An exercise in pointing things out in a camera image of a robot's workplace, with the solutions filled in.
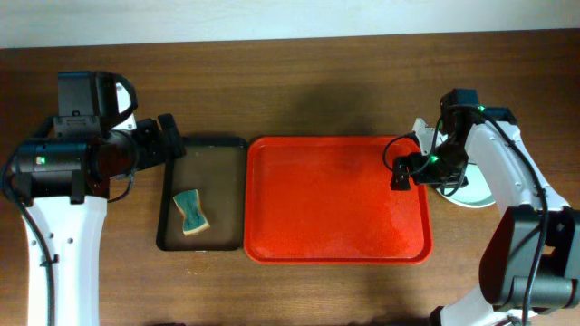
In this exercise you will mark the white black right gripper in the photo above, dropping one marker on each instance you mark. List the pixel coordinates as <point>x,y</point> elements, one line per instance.
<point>401,173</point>

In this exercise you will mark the red plastic tray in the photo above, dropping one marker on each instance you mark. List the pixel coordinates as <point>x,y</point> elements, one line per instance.
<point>328,200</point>

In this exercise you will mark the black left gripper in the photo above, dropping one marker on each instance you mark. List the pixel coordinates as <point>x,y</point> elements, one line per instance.
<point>164,139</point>

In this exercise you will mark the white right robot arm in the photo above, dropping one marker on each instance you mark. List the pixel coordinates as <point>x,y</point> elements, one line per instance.
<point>531,264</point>

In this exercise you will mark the green yellow sponge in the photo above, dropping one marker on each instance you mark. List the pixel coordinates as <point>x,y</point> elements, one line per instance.
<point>189,205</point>

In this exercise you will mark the dark brown tray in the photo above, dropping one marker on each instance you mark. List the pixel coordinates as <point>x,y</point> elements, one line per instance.
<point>216,168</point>

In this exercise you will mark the light green plate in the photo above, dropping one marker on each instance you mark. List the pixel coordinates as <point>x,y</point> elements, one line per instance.
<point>476,194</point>

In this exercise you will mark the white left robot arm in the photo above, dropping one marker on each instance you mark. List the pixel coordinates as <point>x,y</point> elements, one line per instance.
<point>60,181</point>

